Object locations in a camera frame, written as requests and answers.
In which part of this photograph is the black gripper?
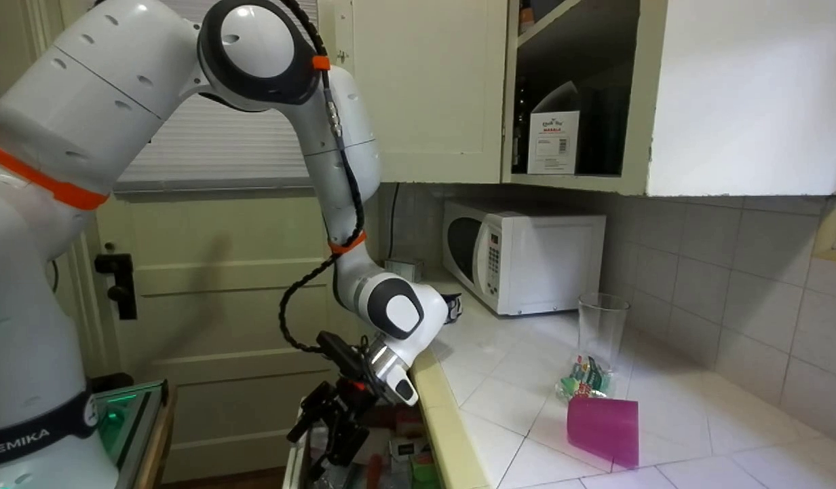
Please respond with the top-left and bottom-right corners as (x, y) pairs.
(288, 368), (387, 477)

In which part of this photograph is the pink plastic cup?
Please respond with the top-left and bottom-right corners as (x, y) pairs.
(565, 392), (644, 472)

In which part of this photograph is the small white packet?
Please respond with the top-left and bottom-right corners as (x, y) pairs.
(387, 431), (434, 464)

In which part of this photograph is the green packet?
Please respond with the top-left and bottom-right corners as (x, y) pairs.
(406, 455), (442, 489)

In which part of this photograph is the cream panel door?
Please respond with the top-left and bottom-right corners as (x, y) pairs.
(35, 0), (393, 484)

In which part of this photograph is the metal cart with green light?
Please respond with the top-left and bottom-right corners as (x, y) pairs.
(89, 377), (180, 489)

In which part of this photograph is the black door lock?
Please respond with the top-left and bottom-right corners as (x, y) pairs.
(93, 242), (142, 320)

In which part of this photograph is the white microwave oven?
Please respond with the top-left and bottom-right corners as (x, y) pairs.
(439, 199), (609, 318)

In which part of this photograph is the tall clear drinking glass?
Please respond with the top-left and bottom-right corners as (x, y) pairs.
(576, 295), (630, 374)

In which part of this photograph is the white door window blind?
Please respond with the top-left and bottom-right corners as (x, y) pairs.
(115, 90), (318, 199)

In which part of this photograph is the cream cabinet door with knob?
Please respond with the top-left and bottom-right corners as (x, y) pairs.
(334, 0), (511, 184)

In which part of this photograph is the white printed box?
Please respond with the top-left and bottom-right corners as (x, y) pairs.
(523, 106), (583, 177)

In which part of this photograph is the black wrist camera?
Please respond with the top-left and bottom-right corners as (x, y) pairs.
(314, 329), (377, 383)

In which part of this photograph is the small white wall box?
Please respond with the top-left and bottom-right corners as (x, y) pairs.
(386, 258), (425, 284)

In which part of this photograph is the black wall power cable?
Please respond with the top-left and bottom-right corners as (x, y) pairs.
(386, 184), (404, 267)

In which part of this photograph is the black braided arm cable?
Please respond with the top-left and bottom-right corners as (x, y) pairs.
(276, 0), (370, 358)

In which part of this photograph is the cream wall cabinet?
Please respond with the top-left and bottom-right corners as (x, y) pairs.
(503, 0), (836, 199)

